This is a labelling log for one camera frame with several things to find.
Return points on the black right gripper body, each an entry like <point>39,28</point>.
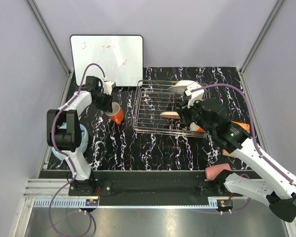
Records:
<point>194,114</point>

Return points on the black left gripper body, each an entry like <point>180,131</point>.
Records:
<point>103,100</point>

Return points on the orange ceramic mug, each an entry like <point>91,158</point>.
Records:
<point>116,115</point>

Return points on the white bowl orange outside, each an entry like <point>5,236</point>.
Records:
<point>194,127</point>

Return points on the pink cream leaf plate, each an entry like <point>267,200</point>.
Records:
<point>170,115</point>

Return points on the white scalloped plate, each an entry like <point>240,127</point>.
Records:
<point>181,86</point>

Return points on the metal wire dish rack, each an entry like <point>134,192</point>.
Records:
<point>152,98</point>

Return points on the pink plastic cup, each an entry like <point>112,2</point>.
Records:
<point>212,172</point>

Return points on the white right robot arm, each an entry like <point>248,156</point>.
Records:
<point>278,189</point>

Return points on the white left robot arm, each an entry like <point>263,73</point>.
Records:
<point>63,128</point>

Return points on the orange children's book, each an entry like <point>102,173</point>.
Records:
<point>234,136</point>

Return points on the light blue headphones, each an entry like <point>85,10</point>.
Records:
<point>83,145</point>

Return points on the white dry-erase board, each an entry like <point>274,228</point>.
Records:
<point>120,56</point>

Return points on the black marble pattern mat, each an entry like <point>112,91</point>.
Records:
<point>120,147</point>

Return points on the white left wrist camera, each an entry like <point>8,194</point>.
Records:
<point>108,87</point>

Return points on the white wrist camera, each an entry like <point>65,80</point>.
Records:
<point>108,87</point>
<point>194,92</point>

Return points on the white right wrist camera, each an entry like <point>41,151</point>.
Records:
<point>194,92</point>

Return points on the left aluminium frame post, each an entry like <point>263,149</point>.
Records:
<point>46,32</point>

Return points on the aluminium frame post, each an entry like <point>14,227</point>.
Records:
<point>46,32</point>
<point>268,23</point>

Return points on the right aluminium frame post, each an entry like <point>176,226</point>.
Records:
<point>268,23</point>

